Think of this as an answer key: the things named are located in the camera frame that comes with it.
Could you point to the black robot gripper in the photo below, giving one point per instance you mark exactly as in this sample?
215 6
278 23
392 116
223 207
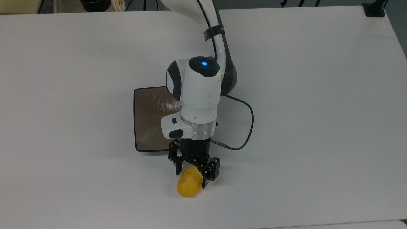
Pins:
195 149

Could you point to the yellow potato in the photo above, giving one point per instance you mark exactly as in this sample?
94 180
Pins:
189 184

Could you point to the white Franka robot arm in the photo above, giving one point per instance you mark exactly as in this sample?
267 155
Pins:
198 95

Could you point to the square brown ceramic plate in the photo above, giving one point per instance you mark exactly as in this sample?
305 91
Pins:
152 117

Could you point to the black round bin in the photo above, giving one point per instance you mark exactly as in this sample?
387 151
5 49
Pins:
95 4

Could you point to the black stand legs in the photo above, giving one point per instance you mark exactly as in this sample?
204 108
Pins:
300 2

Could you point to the light wooden board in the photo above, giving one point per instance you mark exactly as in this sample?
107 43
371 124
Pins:
19 5

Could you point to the black table clamp mount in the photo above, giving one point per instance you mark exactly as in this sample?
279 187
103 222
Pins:
374 9

